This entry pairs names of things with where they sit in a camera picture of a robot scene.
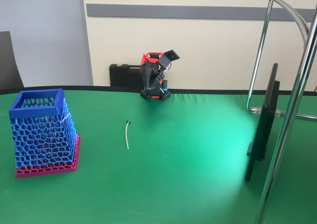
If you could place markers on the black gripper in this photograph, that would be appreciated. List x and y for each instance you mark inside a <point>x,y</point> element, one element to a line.
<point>149,73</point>

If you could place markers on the black red robot arm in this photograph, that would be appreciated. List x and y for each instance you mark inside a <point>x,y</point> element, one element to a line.
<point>153,56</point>

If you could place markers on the blue magenta mesh basket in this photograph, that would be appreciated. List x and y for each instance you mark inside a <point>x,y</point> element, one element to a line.
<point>39,134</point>

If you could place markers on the black plastic tool case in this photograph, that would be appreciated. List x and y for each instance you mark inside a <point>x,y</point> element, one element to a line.
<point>123,75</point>

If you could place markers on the green table cloth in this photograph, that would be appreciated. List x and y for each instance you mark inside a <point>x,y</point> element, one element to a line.
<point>173,172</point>

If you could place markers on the black LED light panel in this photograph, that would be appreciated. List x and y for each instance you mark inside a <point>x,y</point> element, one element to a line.
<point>265,125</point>

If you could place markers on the chrome tube stand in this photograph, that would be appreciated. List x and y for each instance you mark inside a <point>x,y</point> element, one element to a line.
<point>288,125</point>

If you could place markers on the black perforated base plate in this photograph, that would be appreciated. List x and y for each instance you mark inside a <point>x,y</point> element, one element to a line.
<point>166,94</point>

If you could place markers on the black camera on bracket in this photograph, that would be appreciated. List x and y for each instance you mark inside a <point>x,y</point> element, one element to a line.
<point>170,56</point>

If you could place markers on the grey wall rail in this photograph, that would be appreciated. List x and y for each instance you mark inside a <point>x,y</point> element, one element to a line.
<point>173,12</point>

